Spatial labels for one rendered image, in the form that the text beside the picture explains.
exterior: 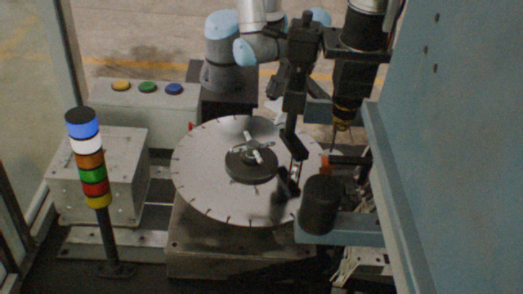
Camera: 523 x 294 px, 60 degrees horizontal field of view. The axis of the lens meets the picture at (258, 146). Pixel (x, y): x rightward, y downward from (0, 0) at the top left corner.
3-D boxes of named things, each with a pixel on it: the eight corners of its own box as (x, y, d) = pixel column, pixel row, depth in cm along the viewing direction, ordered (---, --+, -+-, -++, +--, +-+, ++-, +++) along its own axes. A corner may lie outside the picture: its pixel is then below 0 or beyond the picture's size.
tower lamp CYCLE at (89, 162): (72, 168, 73) (68, 154, 71) (80, 150, 76) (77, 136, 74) (100, 171, 73) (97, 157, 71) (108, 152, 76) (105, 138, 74)
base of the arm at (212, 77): (202, 66, 159) (202, 41, 152) (245, 69, 160) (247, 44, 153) (197, 91, 148) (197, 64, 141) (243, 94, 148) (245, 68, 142)
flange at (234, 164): (256, 139, 100) (257, 130, 98) (288, 168, 94) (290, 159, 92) (213, 158, 94) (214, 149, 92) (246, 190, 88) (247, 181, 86)
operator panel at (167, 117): (96, 144, 125) (87, 99, 115) (106, 119, 133) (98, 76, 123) (198, 150, 126) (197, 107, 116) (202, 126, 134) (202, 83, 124)
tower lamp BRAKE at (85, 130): (64, 138, 69) (60, 122, 67) (73, 120, 72) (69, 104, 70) (94, 140, 69) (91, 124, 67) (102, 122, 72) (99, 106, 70)
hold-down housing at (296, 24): (277, 115, 87) (289, 15, 74) (280, 101, 90) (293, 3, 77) (305, 120, 86) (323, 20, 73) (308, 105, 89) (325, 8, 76)
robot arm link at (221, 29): (199, 47, 149) (198, 8, 140) (237, 42, 154) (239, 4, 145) (211, 66, 141) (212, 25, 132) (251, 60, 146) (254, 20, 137)
